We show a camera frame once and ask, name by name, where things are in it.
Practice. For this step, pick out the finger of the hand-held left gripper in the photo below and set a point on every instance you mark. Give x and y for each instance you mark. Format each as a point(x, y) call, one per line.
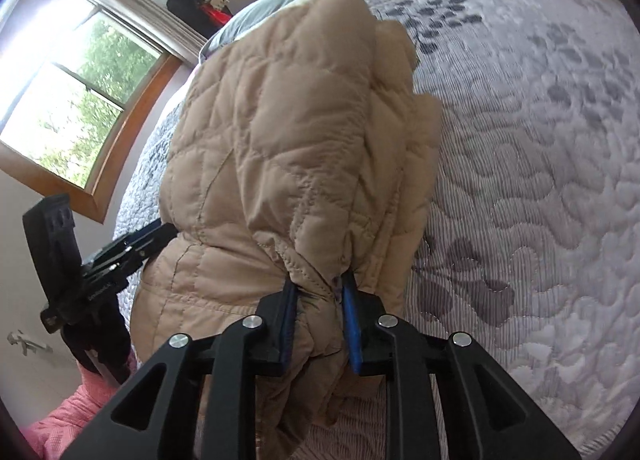
point(147, 239)

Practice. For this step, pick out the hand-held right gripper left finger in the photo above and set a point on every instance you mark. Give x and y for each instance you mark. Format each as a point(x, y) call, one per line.
point(288, 320)

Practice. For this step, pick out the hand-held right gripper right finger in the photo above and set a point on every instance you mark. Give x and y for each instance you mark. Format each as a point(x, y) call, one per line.
point(352, 325)

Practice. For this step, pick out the beige quilted jacket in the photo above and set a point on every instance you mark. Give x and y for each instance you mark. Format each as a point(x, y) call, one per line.
point(300, 140)

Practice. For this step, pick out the person's left forearm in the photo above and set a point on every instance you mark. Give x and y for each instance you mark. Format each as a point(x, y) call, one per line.
point(65, 415)

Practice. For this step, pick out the person's left hand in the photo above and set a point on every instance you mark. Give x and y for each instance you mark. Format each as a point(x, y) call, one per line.
point(102, 335)

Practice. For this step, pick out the large wooden framed window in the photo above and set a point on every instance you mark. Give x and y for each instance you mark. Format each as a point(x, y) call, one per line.
point(90, 70)

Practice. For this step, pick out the grey quilted bedspread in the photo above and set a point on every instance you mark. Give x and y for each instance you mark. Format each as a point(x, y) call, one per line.
point(525, 190)

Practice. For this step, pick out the black and red bag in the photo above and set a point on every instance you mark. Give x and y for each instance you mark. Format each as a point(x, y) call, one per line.
point(190, 10)

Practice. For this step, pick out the white curtain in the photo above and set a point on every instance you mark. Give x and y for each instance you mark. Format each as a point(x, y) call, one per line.
point(135, 5)

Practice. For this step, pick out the grey pillow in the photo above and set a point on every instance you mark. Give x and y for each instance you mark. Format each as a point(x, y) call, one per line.
point(250, 15)

